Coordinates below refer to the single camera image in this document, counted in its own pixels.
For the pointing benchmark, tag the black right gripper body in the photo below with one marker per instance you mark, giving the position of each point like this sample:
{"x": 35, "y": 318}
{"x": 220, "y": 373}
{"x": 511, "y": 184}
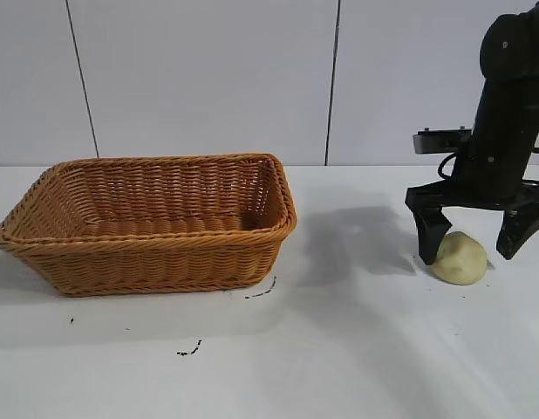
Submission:
{"x": 492, "y": 179}

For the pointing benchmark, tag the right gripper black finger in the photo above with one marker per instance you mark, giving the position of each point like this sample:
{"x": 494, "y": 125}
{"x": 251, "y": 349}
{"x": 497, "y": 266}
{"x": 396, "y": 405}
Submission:
{"x": 431, "y": 235}
{"x": 520, "y": 231}

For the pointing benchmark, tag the pale yellow round potato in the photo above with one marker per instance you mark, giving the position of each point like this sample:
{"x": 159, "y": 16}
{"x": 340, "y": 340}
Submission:
{"x": 463, "y": 262}

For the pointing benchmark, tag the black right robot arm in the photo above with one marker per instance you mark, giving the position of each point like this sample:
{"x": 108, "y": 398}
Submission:
{"x": 509, "y": 100}

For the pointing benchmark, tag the brown woven wicker basket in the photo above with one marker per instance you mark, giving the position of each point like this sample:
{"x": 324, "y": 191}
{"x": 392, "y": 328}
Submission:
{"x": 165, "y": 257}

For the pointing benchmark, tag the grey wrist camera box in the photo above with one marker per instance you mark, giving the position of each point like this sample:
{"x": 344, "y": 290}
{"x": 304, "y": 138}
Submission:
{"x": 435, "y": 142}

